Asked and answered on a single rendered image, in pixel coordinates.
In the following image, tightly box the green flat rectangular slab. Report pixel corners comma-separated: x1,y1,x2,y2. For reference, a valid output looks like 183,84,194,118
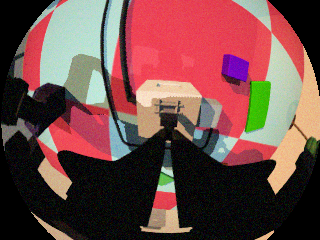
244,81,271,132

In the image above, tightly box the purple block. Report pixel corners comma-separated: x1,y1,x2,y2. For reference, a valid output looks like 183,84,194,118
221,53,249,83

